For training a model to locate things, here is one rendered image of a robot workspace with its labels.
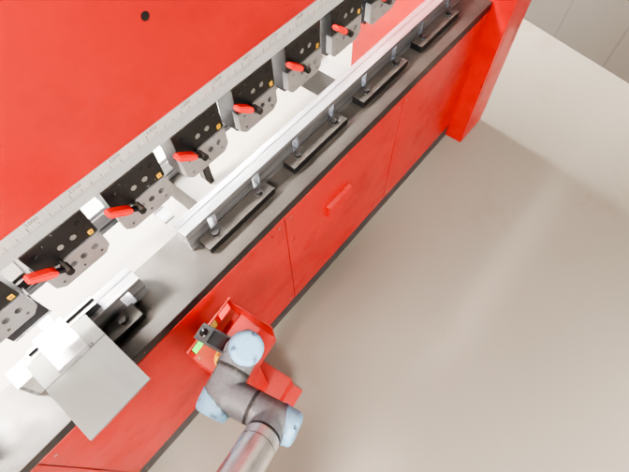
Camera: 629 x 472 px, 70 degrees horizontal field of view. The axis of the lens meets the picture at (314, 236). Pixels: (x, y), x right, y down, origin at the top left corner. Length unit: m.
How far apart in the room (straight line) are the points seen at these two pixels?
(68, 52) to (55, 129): 0.14
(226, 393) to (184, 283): 0.52
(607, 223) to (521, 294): 0.70
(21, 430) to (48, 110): 0.88
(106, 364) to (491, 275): 1.87
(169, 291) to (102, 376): 0.32
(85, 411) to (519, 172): 2.47
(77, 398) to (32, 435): 0.21
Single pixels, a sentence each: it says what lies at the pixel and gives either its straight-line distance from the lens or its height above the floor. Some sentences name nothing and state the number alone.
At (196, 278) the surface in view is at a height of 0.88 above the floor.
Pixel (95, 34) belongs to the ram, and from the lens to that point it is 0.91.
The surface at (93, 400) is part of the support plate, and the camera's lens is 1.27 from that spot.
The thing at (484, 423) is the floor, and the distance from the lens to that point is 2.26.
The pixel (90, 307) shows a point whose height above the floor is 1.00.
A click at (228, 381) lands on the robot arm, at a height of 1.16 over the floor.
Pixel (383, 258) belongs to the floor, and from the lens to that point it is 2.40.
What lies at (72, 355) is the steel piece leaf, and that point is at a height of 1.00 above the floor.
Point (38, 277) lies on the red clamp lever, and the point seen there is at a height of 1.30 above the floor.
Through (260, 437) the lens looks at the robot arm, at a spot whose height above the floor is 1.20.
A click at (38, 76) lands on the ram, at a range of 0.88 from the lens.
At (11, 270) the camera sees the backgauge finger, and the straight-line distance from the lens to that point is 1.47.
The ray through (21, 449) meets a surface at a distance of 1.47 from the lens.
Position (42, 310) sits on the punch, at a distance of 1.26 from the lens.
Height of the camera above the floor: 2.13
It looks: 61 degrees down
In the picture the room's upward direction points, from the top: 2 degrees counter-clockwise
